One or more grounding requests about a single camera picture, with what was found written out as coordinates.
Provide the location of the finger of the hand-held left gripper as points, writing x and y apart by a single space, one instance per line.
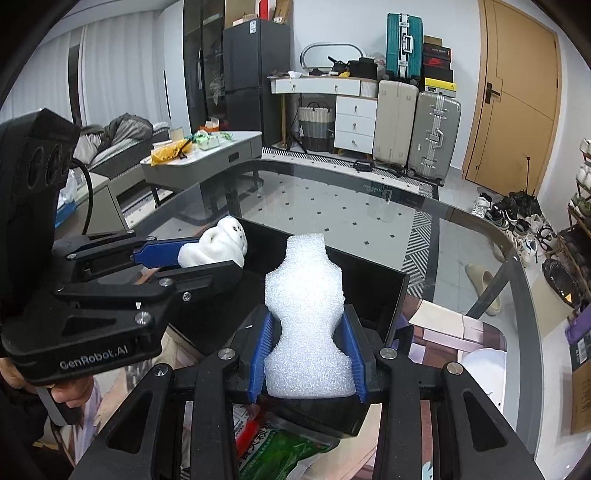
157 254
207 277

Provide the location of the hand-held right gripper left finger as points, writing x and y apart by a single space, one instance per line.
261 355

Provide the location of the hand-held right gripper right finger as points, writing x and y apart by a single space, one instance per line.
355 364

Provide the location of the white dotted soft toy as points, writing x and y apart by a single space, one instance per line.
212 249

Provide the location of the white foam piece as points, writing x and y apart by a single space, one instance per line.
304 323

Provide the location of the red and white plastic bag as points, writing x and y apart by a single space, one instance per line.
249 429

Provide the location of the person's left hand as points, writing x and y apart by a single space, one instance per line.
62 392

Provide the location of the grey side table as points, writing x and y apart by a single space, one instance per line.
106 207

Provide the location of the printed mat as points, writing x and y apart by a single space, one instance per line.
443 323

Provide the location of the yellow bag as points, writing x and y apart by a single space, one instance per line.
168 154

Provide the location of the grey sofa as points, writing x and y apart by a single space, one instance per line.
120 159

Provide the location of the grey coffee table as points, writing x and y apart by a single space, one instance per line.
207 157

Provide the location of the white and green snack packet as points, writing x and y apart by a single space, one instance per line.
205 141

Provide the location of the grey jacket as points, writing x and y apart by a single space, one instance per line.
124 131

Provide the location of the beige slipper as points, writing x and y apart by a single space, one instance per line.
485 286

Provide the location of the woven basket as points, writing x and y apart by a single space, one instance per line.
314 124

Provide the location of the white curtain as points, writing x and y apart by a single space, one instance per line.
115 69

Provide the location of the small black floor device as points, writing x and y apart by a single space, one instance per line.
363 165

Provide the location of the black fridge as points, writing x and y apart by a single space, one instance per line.
254 69

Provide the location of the white dresser desk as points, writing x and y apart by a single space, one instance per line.
355 124

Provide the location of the dark glass cabinet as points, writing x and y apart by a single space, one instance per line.
203 46

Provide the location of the pile of shoes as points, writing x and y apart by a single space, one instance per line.
512 217

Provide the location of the black plastic bag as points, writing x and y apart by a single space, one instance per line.
561 281

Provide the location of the dark green box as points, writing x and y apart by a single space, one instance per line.
581 357

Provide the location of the purple yoga mat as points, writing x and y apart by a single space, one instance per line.
579 323

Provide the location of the open cardboard carton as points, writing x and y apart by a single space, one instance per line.
582 397

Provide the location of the silver suitcase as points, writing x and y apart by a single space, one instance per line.
429 138

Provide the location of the beige suitcase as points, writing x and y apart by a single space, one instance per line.
392 124

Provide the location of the oval mirror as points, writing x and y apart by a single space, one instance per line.
332 54

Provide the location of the wooden shoe rack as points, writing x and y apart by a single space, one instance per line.
572 217

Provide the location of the cardboard box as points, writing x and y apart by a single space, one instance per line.
282 11

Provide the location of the rows of shelved shoes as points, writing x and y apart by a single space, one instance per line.
585 175

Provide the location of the teal suitcase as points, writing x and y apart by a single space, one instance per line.
397 46

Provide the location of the plain black shoe box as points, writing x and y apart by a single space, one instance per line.
437 73

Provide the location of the wooden door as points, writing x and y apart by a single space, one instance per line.
508 92

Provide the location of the black shoe box red logo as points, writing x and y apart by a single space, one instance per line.
436 62

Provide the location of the black shoe box white print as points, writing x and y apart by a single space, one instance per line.
436 50

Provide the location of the tan shoe box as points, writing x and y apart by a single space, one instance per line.
433 40

